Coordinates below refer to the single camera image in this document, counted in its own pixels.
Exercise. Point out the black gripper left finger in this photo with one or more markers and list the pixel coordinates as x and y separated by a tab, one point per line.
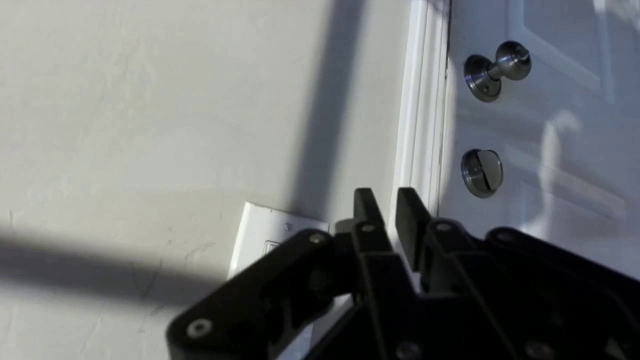
266	301

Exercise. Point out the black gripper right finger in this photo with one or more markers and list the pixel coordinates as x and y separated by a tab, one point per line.
532	292

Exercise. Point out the silver round screw cap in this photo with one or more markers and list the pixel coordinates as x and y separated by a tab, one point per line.
481	173

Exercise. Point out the white panel door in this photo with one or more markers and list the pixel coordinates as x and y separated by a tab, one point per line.
572	133

